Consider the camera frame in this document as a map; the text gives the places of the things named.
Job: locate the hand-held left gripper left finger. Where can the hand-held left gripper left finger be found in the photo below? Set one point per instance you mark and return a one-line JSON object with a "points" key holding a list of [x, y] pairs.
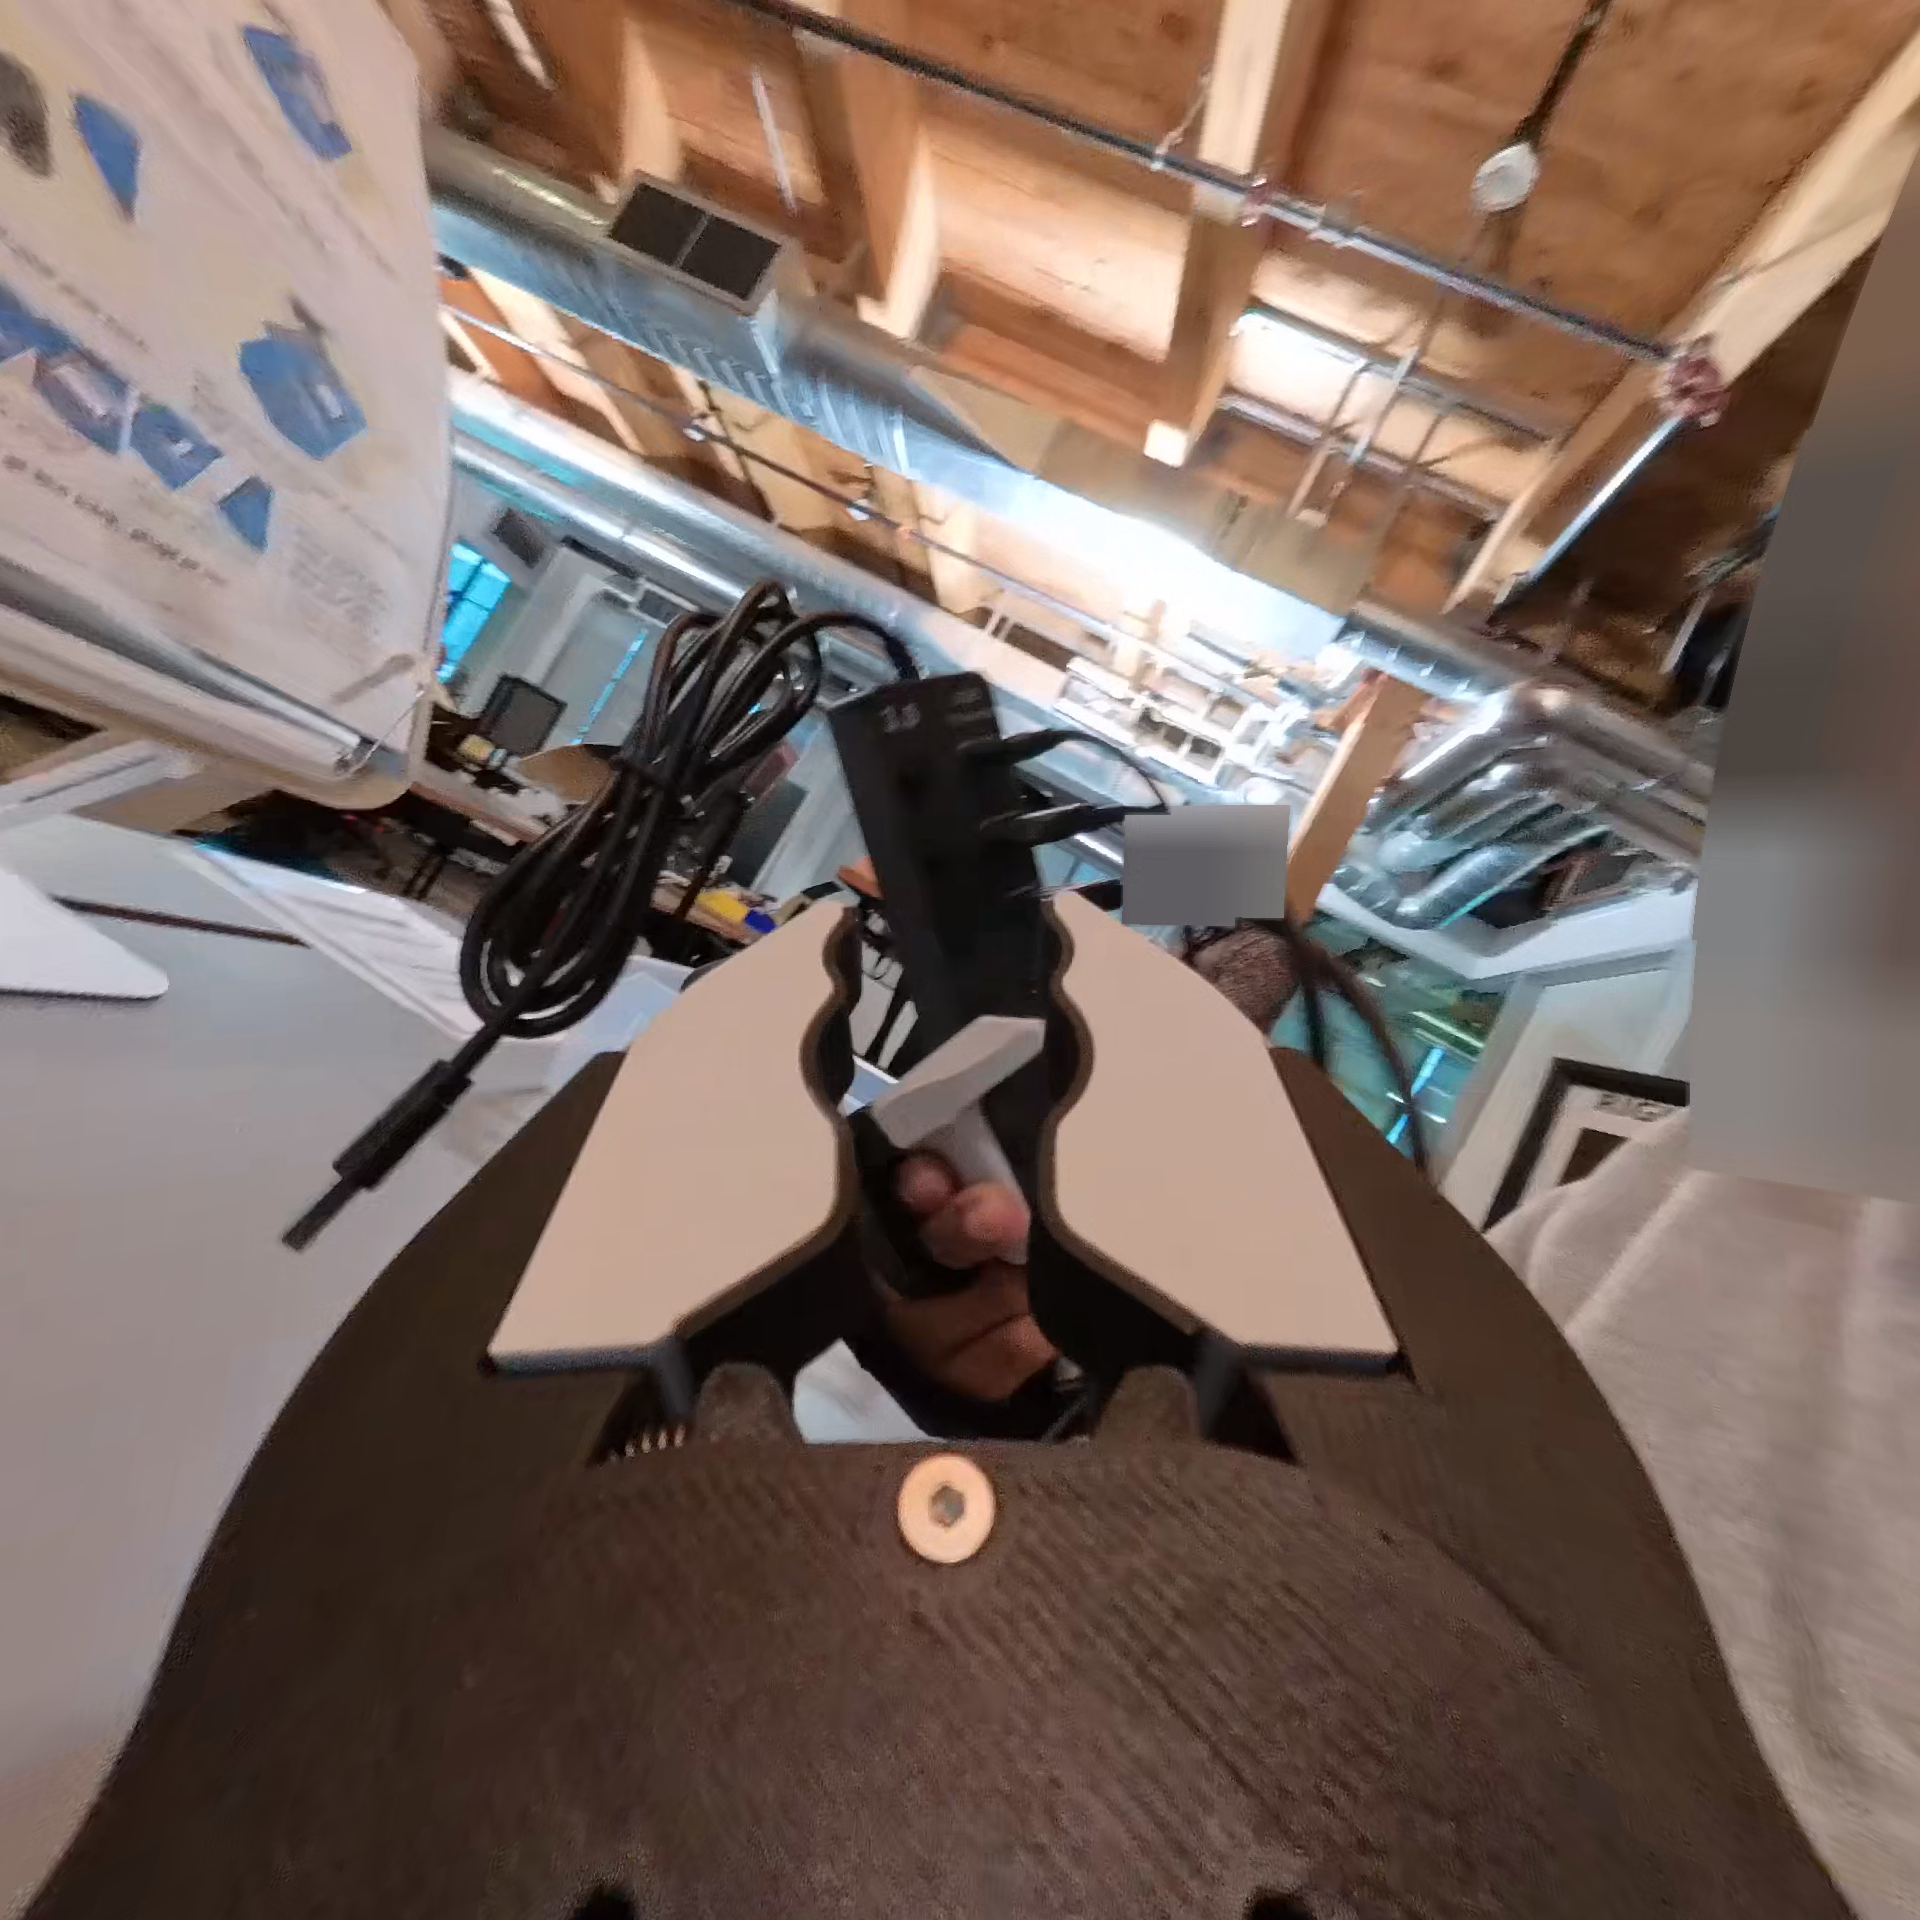
{"points": [[705, 1170]]}

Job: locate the printed instruction sheet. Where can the printed instruction sheet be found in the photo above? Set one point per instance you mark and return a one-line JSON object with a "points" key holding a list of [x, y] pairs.
{"points": [[194, 329]]}

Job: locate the black usb hub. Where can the black usb hub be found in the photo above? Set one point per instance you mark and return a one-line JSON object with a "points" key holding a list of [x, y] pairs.
{"points": [[938, 840]]}

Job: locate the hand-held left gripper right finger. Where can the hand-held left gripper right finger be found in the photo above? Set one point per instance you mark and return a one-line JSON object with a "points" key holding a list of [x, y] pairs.
{"points": [[1201, 1170]]}

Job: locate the white paper sheet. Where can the white paper sheet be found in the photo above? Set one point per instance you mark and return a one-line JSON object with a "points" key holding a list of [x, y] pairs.
{"points": [[360, 937]]}

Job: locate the person's grey sweatshirt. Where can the person's grey sweatshirt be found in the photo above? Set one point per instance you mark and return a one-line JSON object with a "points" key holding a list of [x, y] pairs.
{"points": [[1769, 1499]]}

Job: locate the black framed picture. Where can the black framed picture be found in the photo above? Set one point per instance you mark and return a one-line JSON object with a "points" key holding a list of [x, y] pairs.
{"points": [[1575, 1140]]}

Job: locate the white stand base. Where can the white stand base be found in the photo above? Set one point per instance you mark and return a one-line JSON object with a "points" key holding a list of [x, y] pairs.
{"points": [[61, 944]]}

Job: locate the person's right hand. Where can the person's right hand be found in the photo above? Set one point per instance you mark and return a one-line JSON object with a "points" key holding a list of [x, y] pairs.
{"points": [[974, 1319]]}

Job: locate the silver air duct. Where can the silver air duct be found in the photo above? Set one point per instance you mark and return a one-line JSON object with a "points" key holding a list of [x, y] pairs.
{"points": [[839, 404]]}

